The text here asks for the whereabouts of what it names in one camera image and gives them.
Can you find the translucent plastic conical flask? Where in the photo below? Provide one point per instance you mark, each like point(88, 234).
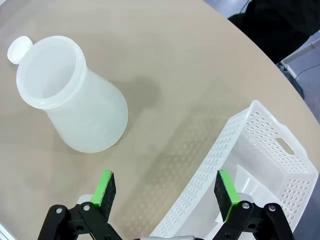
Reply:
point(87, 120)

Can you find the white round flask cap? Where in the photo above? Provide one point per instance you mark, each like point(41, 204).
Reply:
point(16, 51)

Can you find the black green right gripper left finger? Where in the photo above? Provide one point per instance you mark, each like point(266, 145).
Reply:
point(105, 192)

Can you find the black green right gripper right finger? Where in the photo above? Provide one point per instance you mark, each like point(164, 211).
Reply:
point(225, 195)

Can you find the white perforated basket with label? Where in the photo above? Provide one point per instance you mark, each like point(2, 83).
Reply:
point(262, 125)

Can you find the person in black t-shirt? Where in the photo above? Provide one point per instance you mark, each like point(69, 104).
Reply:
point(270, 25)

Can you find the white metal frame bar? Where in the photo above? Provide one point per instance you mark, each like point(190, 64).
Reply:
point(297, 53)

